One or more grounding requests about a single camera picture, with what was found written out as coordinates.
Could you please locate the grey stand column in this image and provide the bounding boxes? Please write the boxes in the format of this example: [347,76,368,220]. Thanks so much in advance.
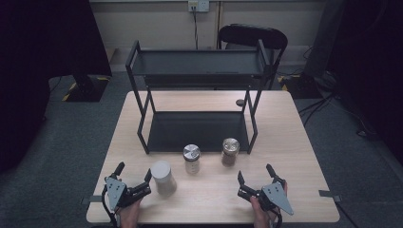
[303,0,347,79]

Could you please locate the black stand base, yellow tape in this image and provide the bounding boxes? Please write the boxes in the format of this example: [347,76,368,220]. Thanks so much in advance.
[278,74,324,100]
[62,74,111,103]

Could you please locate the black chair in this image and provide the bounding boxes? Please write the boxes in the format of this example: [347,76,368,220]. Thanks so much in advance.
[217,23,289,91]

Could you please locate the person's left hand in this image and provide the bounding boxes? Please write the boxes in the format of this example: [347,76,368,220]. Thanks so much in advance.
[116,199,143,228]

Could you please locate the grey tape strip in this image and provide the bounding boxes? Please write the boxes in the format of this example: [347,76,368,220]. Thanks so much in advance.
[317,189,343,203]
[80,195,105,205]

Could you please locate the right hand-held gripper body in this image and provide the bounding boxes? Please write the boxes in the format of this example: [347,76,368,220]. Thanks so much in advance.
[237,180,295,217]

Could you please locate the silver-lid jar with pale contents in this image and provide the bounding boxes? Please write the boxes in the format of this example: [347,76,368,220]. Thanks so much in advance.
[182,143,202,175]

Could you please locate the dark curtain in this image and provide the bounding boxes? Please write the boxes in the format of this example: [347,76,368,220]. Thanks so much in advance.
[327,0,403,165]

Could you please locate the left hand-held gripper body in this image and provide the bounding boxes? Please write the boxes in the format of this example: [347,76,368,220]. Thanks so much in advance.
[104,176,152,212]

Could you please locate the left hand-held gripper cable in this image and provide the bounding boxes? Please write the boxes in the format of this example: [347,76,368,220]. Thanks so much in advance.
[101,185,120,228]

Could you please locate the silver-lid jar with brown contents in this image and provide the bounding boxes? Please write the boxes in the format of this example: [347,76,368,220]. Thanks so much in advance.
[221,137,240,168]

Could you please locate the black metal two-tier shelf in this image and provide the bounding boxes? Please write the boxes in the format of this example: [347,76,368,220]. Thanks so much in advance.
[125,39,274,156]

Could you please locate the black floor cables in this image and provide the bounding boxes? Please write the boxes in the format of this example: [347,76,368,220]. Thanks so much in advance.
[297,91,378,141]

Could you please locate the black wall socket cable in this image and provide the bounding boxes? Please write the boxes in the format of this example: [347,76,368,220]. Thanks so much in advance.
[191,6,200,50]

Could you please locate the hand-held gripper cable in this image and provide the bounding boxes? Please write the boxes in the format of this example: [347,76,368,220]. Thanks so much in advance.
[269,207,283,228]
[101,185,120,228]

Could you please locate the right hand-held gripper cable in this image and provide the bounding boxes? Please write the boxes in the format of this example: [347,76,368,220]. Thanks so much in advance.
[269,207,283,228]

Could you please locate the black curtain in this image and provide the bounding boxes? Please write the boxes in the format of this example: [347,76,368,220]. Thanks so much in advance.
[0,0,112,174]

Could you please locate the white wall socket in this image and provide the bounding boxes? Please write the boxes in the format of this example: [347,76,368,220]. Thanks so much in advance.
[187,0,210,13]

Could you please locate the person's right hand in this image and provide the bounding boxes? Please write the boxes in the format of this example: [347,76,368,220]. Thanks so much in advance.
[249,181,289,228]

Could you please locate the white-lid glass jar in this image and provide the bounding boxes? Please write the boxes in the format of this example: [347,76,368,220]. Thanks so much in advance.
[150,160,178,197]

